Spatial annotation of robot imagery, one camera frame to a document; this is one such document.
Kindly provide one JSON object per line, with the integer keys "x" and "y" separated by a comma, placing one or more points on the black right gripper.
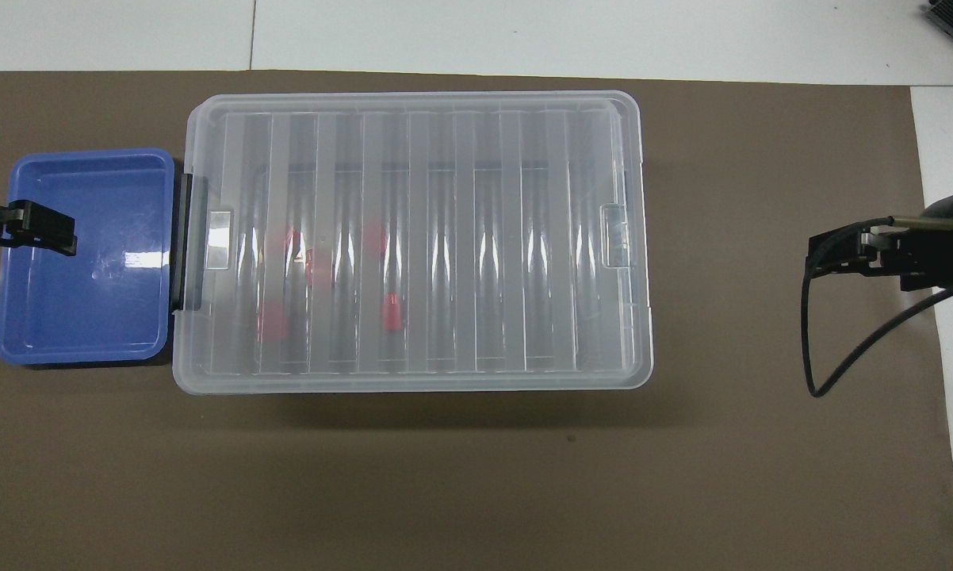
{"x": 932, "y": 262}

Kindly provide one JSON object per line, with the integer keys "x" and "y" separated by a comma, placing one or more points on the red block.
{"x": 392, "y": 313}
{"x": 374, "y": 238}
{"x": 318, "y": 268}
{"x": 270, "y": 323}
{"x": 282, "y": 239}

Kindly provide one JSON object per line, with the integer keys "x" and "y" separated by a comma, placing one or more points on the clear ribbed box lid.
{"x": 437, "y": 127}

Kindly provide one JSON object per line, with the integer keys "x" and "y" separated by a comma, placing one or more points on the blue plastic tray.
{"x": 88, "y": 317}

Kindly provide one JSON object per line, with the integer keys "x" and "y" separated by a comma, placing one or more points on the black box latch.
{"x": 185, "y": 238}

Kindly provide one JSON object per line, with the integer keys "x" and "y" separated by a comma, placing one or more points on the clear plastic storage box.
{"x": 445, "y": 198}

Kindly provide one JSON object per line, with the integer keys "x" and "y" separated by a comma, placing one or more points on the brown table mat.
{"x": 476, "y": 476}

